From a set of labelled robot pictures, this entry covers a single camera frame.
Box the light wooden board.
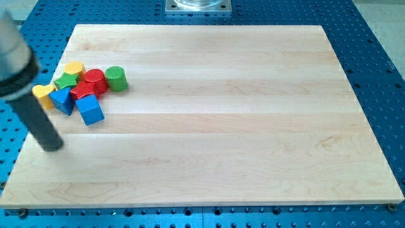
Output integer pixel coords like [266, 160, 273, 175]
[1, 24, 404, 208]

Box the left board stop screw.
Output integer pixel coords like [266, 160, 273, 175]
[16, 208, 28, 219]

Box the board stop screw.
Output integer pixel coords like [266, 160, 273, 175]
[387, 203, 397, 212]
[16, 208, 28, 219]

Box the right board stop screw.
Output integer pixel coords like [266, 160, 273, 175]
[387, 203, 397, 212]

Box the green cylinder block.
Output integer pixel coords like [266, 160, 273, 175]
[104, 66, 128, 92]

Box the blue cube block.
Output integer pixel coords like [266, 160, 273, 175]
[75, 95, 104, 125]

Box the red cylinder block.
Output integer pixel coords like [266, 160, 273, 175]
[84, 69, 109, 97]

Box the red star block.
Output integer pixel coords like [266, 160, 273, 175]
[70, 81, 99, 101]

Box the yellow hexagon block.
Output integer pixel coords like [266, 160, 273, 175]
[63, 61, 86, 81]

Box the blue triangle block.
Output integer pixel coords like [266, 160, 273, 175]
[49, 87, 75, 116]

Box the green star block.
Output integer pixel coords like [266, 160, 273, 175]
[54, 73, 80, 90]

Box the yellow heart block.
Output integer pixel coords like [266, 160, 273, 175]
[32, 84, 56, 110]

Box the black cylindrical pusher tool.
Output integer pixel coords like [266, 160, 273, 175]
[9, 92, 63, 152]

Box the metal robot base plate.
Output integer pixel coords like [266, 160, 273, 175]
[165, 0, 232, 14]

